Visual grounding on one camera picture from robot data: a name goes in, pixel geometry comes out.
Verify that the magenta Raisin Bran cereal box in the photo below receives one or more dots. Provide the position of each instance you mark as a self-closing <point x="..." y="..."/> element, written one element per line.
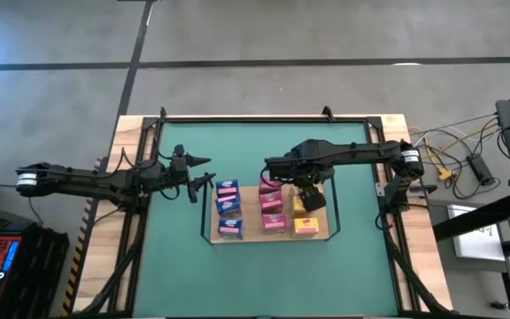
<point x="274" y="222"/>
<point x="271" y="202"/>
<point x="268" y="189"/>

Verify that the yellow Corn Pops cereal box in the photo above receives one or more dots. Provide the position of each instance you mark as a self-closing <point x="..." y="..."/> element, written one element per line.
<point x="306" y="227"/>
<point x="298" y="207"/>

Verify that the green table mat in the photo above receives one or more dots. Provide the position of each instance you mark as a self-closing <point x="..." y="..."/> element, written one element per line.
<point x="193" y="274"/>

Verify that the black frame clamp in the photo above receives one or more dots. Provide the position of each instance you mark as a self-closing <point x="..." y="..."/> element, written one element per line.
<point x="162" y="113"/>
<point x="327" y="113"/>

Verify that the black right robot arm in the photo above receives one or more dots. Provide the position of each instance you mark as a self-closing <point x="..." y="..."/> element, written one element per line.
<point x="361" y="150"/>

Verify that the black metal shelf bracket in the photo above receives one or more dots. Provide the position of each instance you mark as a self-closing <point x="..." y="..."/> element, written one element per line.
<point x="335" y="208"/>
<point x="203" y="212"/>

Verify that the white paper box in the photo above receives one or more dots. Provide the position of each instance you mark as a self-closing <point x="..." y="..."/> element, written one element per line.
<point x="476" y="243"/>

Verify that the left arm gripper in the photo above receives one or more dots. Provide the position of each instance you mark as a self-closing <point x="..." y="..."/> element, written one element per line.
<point x="191" y="193"/>

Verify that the yellow black hazard strip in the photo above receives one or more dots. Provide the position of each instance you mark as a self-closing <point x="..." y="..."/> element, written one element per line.
<point x="78" y="257"/>

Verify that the black desk support bar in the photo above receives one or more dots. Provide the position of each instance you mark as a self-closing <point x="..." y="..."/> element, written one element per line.
<point x="481" y="216"/>

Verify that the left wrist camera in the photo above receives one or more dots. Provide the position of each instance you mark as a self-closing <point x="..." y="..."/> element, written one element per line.
<point x="178" y="165"/>

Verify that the black power brick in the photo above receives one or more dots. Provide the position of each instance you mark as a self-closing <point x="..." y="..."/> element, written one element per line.
<point x="481" y="169"/>

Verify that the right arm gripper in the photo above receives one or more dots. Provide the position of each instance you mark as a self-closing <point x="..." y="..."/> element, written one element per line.
<point x="308" y="197"/>

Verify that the black table frame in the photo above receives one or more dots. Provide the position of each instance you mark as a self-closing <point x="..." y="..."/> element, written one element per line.
<point x="259" y="119"/>

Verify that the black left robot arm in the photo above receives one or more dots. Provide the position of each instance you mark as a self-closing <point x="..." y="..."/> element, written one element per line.
<point x="82" y="181"/>

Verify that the small black floor object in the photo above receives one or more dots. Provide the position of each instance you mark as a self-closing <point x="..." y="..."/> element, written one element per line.
<point x="498" y="305"/>

